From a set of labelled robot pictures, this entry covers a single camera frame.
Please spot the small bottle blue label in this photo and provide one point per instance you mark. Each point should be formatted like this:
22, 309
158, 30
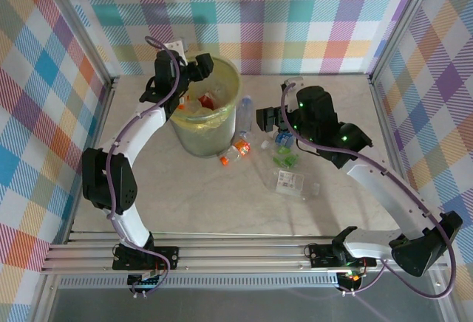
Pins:
284, 139

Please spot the tall clear plastic bottle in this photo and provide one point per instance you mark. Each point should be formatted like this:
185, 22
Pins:
245, 115

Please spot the small bottle orange cap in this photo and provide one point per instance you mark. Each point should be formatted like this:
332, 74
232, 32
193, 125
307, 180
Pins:
242, 148

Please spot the clear bottle green label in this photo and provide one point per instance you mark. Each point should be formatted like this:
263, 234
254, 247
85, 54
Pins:
285, 159

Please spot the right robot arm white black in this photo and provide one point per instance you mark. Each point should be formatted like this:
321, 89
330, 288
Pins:
384, 185

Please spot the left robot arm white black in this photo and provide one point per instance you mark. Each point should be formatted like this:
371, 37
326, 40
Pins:
129, 141

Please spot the yellow bin liner bag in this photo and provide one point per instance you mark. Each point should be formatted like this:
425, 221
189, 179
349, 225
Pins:
229, 78

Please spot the clear plastic bin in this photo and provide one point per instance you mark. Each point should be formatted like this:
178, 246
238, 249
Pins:
207, 141

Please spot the flat clear bottle white label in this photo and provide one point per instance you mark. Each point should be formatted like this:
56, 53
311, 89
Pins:
290, 181

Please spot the controller circuit board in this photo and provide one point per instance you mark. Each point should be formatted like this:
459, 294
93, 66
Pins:
351, 279
148, 283

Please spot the grey metal panel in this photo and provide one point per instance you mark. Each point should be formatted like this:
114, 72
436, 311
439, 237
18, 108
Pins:
240, 307

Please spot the aluminium side rail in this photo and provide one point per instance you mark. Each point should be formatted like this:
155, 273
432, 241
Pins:
104, 109
391, 133

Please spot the aluminium frame post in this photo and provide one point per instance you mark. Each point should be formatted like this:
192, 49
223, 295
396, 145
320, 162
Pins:
79, 23
404, 23

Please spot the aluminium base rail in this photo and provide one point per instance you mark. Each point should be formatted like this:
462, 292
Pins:
240, 253

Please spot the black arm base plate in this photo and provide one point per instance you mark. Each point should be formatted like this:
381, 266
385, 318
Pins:
321, 257
166, 257

